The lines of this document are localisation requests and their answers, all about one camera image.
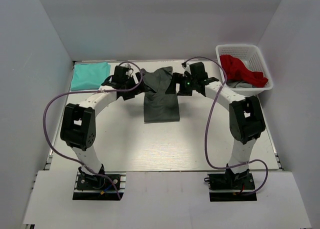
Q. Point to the dark grey t shirt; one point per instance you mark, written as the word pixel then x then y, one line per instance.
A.
pixel 159 107

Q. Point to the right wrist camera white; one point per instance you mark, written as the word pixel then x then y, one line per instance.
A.
pixel 186 67

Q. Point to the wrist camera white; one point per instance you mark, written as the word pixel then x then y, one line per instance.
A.
pixel 128 66
pixel 186 67

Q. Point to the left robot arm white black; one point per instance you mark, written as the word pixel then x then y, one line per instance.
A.
pixel 78 129

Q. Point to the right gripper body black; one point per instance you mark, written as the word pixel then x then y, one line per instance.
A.
pixel 187 86

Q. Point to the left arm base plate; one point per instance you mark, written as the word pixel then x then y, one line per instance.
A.
pixel 86 189

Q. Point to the red t shirt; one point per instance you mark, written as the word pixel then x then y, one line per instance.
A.
pixel 236 70

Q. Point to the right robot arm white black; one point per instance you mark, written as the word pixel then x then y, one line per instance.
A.
pixel 246 120

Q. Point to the white plastic basket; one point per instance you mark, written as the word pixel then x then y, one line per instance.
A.
pixel 254 61

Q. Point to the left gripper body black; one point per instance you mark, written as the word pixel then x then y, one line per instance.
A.
pixel 129 94

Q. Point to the light grey t shirt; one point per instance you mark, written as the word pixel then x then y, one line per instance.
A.
pixel 239 84

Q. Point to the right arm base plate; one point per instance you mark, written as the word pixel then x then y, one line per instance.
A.
pixel 222 190

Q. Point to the folded teal t shirt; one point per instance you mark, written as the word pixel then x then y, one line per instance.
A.
pixel 89 76

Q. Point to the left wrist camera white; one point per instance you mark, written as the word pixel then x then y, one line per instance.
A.
pixel 128 66

